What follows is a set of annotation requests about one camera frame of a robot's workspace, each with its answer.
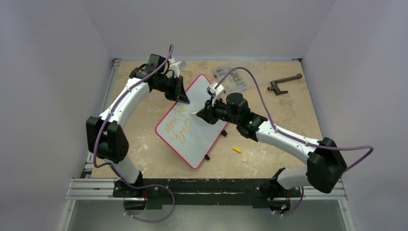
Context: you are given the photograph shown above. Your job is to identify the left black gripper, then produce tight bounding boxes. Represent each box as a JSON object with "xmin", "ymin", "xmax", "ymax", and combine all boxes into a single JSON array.
[{"xmin": 154, "ymin": 75, "xmax": 188, "ymax": 104}]

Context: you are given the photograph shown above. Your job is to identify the yellow marker cap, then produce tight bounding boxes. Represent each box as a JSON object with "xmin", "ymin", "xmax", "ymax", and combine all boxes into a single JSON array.
[{"xmin": 232, "ymin": 147, "xmax": 242, "ymax": 154}]

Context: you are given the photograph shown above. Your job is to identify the pink framed whiteboard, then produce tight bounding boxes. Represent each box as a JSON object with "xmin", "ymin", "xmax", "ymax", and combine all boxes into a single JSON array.
[{"xmin": 155, "ymin": 74, "xmax": 227, "ymax": 168}]

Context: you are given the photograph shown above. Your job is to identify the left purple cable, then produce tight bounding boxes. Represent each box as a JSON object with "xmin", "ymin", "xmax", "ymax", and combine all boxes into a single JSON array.
[{"xmin": 93, "ymin": 43, "xmax": 176, "ymax": 224}]

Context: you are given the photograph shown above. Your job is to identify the black whiteboard clip upper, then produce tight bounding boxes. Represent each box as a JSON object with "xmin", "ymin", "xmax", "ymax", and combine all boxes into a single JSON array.
[{"xmin": 221, "ymin": 130, "xmax": 228, "ymax": 137}]

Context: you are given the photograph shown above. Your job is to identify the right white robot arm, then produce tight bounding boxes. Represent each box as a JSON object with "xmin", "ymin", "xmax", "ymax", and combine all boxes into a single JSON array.
[{"xmin": 195, "ymin": 93, "xmax": 347, "ymax": 196}]

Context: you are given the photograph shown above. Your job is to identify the clear screw organizer box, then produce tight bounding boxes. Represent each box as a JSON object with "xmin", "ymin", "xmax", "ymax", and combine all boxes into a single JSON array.
[{"xmin": 213, "ymin": 67, "xmax": 249, "ymax": 94}]

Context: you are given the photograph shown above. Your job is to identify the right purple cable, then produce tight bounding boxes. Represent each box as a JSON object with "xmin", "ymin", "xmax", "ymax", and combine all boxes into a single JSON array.
[{"xmin": 217, "ymin": 67, "xmax": 374, "ymax": 218}]

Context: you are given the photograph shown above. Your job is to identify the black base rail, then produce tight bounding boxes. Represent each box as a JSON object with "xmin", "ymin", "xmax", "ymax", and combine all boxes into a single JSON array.
[{"xmin": 113, "ymin": 179, "xmax": 301, "ymax": 210}]

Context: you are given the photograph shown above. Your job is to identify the dark metal crank handle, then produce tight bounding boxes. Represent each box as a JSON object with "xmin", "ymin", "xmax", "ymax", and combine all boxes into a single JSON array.
[{"xmin": 268, "ymin": 73, "xmax": 303, "ymax": 96}]

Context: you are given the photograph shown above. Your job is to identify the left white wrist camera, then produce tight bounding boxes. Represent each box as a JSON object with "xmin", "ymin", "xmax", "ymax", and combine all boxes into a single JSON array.
[{"xmin": 168, "ymin": 58, "xmax": 187, "ymax": 77}]

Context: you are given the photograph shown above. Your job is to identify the aluminium frame rail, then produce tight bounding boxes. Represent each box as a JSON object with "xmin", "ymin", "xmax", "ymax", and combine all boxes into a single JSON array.
[{"xmin": 65, "ymin": 58, "xmax": 123, "ymax": 201}]

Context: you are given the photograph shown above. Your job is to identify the purple cable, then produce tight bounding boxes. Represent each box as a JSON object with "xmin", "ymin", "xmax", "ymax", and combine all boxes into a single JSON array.
[
  {"xmin": 217, "ymin": 67, "xmax": 374, "ymax": 218},
  {"xmin": 93, "ymin": 43, "xmax": 176, "ymax": 224}
]

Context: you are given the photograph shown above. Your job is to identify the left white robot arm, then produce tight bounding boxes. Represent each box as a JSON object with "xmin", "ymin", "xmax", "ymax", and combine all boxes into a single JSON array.
[{"xmin": 86, "ymin": 54, "xmax": 190, "ymax": 197}]

